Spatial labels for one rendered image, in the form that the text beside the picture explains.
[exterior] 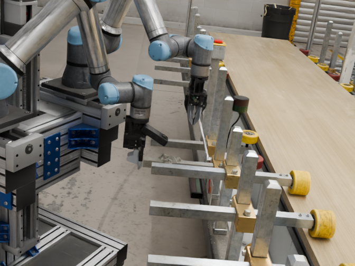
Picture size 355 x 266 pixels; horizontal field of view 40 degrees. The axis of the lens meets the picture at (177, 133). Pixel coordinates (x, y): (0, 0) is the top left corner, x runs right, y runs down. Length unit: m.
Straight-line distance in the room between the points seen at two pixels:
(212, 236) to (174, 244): 1.18
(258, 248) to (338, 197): 0.62
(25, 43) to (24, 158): 0.37
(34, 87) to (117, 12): 0.45
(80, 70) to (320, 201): 1.05
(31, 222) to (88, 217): 0.91
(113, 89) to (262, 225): 0.77
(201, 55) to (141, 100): 0.30
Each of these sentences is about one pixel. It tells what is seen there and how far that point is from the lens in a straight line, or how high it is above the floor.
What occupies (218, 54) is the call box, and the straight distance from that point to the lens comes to 2.29.
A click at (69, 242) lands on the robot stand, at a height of 0.21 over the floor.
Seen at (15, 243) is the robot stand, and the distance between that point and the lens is 2.22.
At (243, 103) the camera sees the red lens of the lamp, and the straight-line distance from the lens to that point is 1.83.
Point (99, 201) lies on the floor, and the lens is 3.27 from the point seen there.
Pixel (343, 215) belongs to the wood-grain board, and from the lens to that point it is 1.66.
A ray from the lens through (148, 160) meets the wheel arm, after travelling 1.86.
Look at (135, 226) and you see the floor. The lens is 3.05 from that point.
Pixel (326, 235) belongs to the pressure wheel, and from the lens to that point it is 1.47.
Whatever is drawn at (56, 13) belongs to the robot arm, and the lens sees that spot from 1.55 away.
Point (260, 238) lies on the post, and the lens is 1.20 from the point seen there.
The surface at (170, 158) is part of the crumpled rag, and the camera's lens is 1.87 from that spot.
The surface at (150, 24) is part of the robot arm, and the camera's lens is 1.82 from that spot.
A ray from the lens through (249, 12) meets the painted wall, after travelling 9.68.
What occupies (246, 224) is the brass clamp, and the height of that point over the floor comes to 0.95.
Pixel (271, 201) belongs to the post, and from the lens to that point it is 1.15.
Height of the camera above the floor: 1.66
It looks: 22 degrees down
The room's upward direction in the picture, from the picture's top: 7 degrees clockwise
